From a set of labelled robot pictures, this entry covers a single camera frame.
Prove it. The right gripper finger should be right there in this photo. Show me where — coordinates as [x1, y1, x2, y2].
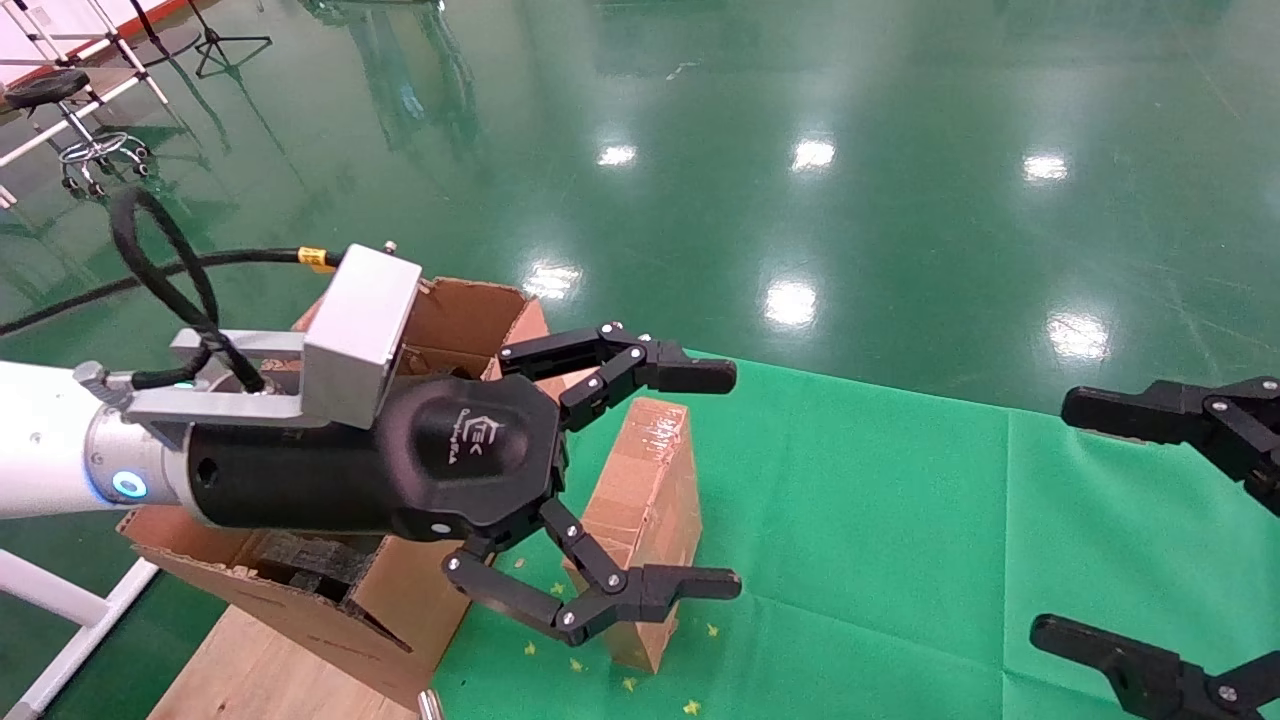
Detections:
[1060, 376, 1280, 516]
[1030, 612, 1280, 720]

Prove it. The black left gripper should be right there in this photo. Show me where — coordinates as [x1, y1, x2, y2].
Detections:
[186, 322, 743, 646]

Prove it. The small brown cardboard box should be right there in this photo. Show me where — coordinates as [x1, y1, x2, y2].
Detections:
[565, 397, 703, 673]

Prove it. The large open cardboard carton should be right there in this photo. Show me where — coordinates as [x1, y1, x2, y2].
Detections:
[118, 277, 553, 711]

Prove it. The green table cloth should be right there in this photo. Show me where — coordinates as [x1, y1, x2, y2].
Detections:
[430, 345, 1280, 720]

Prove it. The black foam block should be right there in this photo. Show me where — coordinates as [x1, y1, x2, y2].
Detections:
[245, 530, 386, 603]

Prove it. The black tripod stand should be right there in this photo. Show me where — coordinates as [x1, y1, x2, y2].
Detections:
[185, 0, 273, 79]

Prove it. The black round stool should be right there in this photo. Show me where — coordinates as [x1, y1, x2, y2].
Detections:
[5, 68, 156, 196]

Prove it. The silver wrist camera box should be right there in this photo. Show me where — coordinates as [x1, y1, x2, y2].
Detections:
[125, 243, 423, 431]

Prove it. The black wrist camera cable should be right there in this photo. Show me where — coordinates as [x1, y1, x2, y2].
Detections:
[0, 187, 346, 393]

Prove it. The white table leg frame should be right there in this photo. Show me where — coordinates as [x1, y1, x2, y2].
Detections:
[0, 548, 161, 720]

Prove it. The white metal frame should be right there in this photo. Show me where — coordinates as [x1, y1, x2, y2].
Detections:
[0, 0, 171, 211]

